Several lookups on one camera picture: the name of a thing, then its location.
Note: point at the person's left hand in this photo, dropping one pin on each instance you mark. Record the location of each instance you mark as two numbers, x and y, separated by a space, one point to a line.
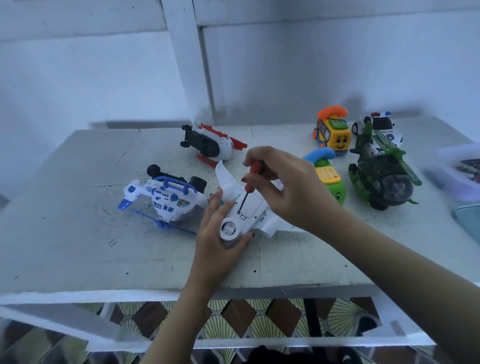
214 251

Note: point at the person's right hand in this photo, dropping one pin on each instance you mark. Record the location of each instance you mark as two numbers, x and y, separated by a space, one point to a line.
300 191

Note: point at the green orange toy car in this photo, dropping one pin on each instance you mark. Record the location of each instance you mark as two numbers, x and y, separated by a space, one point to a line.
330 176

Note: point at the white toy airplane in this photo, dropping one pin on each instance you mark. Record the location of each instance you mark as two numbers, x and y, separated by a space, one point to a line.
255 214

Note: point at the red screwdriver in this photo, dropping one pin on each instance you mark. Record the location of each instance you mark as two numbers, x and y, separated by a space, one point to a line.
255 169

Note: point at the yellow orange toy car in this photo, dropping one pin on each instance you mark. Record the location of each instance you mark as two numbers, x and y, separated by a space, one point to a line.
334 131

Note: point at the white blue toy vehicle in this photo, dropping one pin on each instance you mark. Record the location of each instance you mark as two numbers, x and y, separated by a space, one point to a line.
166 197

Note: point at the dark green toy helicopter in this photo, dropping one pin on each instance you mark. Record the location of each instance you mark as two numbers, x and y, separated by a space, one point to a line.
382 176

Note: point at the red white toy vehicle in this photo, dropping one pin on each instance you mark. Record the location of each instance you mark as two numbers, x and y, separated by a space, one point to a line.
211 142

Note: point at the black white toy car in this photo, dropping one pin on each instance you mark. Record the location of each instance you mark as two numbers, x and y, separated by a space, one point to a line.
381 126

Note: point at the clear plastic container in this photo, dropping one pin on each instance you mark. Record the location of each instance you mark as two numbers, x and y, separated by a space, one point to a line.
457 171

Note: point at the teal container lid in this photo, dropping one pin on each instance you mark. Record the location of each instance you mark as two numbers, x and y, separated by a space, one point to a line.
469 221

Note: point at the person's right forearm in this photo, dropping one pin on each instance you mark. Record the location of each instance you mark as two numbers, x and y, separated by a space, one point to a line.
412 289

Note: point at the person's dark trousers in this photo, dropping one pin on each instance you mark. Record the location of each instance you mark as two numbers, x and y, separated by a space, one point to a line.
300 355

